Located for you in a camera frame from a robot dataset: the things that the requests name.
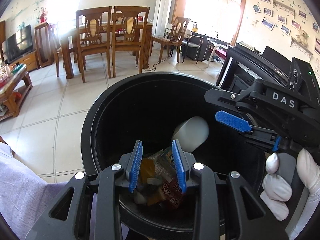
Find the red cartoon drink box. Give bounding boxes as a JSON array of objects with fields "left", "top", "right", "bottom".
[{"left": 161, "top": 178, "right": 184, "bottom": 209}]

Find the blue white milk carton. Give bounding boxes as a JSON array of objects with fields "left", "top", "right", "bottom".
[{"left": 157, "top": 146, "right": 175, "bottom": 172}]

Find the yellow snack bag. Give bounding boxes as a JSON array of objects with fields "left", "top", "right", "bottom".
[{"left": 140, "top": 158, "right": 162, "bottom": 186}]

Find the black round trash bin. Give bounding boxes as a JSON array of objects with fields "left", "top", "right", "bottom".
[{"left": 81, "top": 72, "right": 265, "bottom": 192}]

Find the right white gloved hand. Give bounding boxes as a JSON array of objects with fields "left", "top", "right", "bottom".
[{"left": 260, "top": 148, "right": 320, "bottom": 222}]

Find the black digital piano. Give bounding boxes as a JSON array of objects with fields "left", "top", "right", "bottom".
[{"left": 216, "top": 43, "right": 291, "bottom": 91}]

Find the wooden chair by doorway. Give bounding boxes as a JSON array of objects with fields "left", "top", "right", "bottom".
[{"left": 150, "top": 16, "right": 190, "bottom": 63}]

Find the purple floral tablecloth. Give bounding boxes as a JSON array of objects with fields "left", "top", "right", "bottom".
[{"left": 0, "top": 139, "right": 101, "bottom": 240}]

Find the white standing air conditioner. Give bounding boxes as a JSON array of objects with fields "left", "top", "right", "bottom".
[{"left": 152, "top": 0, "right": 172, "bottom": 36}]

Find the wooden dining chair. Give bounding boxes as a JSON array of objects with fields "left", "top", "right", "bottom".
[
  {"left": 76, "top": 6, "right": 112, "bottom": 83},
  {"left": 111, "top": 6, "right": 150, "bottom": 77}
]

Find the wooden coffee table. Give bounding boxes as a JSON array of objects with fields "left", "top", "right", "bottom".
[{"left": 1, "top": 64, "right": 33, "bottom": 121}]

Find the wooden tv cabinet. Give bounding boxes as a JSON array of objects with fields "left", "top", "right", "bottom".
[{"left": 10, "top": 50, "right": 40, "bottom": 72}]

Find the wooden dining table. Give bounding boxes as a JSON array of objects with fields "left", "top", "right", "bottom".
[{"left": 61, "top": 22, "right": 153, "bottom": 79}]

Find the tall wooden plant stand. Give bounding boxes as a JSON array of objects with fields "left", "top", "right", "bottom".
[{"left": 34, "top": 22, "right": 54, "bottom": 68}]

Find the black flat television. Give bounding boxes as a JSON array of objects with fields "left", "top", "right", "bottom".
[{"left": 5, "top": 25, "right": 33, "bottom": 63}]

